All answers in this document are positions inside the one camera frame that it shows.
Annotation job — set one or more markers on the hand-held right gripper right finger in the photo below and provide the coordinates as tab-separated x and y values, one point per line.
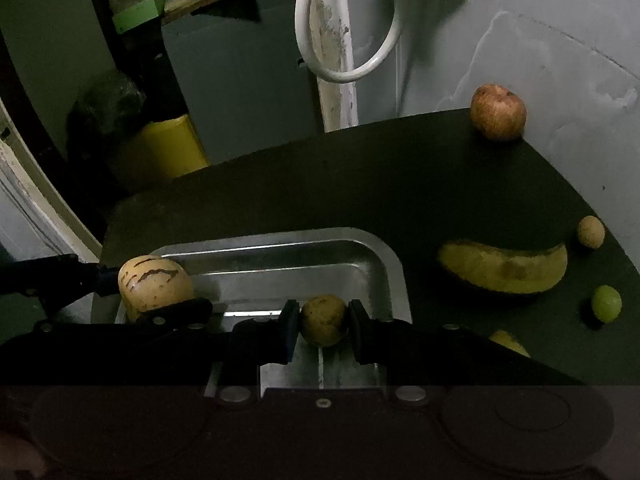
358	332

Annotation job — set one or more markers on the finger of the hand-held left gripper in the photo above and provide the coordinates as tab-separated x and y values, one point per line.
175	314
50	280

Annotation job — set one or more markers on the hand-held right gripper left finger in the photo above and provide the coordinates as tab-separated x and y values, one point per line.
289	332

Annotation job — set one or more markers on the striped pepino melon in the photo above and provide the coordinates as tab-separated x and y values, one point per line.
155	285

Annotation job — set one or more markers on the small round yellow-brown fruit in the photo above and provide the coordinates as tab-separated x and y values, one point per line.
323	320

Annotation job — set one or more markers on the metal tray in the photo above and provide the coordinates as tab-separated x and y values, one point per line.
325	265

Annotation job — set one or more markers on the yellow fruit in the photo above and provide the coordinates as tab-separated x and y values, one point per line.
507	343

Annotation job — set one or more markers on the yellow banana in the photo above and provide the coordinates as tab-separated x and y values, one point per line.
505	272

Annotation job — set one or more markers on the yellow bin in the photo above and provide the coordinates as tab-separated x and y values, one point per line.
170	150

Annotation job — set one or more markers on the dark bag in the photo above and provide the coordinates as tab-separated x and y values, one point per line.
112	97

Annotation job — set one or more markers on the grey cabinet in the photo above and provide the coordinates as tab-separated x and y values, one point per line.
240	85

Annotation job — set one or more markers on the green grape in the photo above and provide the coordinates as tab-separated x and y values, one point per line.
606	303

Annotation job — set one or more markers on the small tan longan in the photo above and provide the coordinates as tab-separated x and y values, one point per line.
591	231

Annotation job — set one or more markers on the red-yellow apple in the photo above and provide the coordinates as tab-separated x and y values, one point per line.
498	112

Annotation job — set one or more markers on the green box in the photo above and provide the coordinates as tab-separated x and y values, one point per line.
137	12

